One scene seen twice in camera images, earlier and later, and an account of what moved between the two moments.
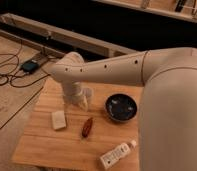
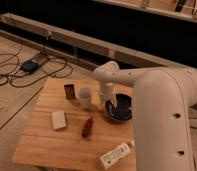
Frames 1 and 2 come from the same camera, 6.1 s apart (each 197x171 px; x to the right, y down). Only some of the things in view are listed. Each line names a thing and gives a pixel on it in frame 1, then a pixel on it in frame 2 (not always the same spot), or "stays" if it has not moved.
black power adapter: [29, 67] stays
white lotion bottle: [121, 150] stays
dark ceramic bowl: [120, 107] stays
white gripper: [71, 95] to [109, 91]
